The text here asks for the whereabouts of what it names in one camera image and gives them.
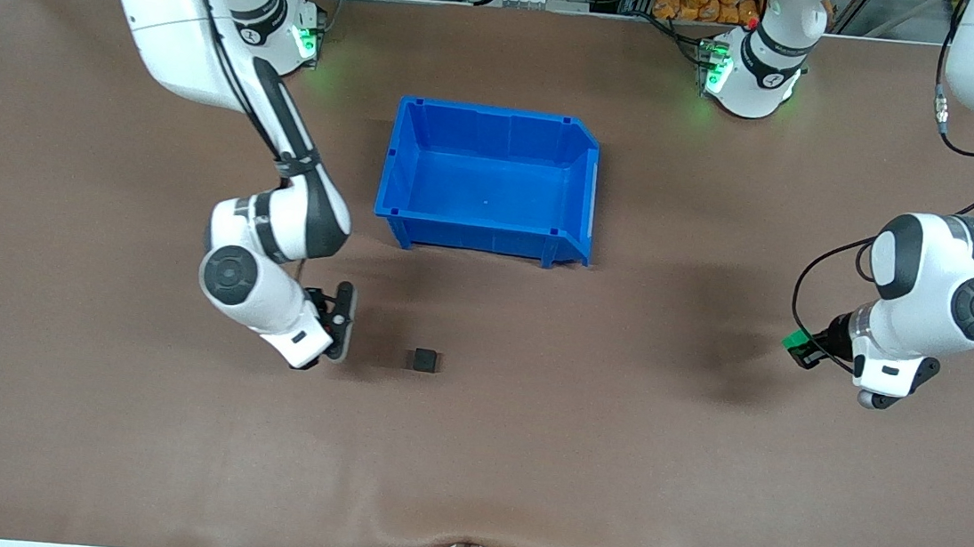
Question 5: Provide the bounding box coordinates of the blue plastic storage bin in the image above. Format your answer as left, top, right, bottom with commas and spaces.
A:
369, 93, 605, 274

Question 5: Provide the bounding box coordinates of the brown table mat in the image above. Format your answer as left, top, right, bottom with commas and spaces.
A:
0, 0, 974, 547

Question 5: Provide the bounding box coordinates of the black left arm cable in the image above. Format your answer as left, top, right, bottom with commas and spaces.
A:
786, 0, 974, 389

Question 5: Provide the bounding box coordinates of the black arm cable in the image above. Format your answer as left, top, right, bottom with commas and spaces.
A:
786, 0, 974, 389
149, 0, 340, 294

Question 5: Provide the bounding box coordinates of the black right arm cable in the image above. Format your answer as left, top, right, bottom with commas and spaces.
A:
149, 0, 340, 294

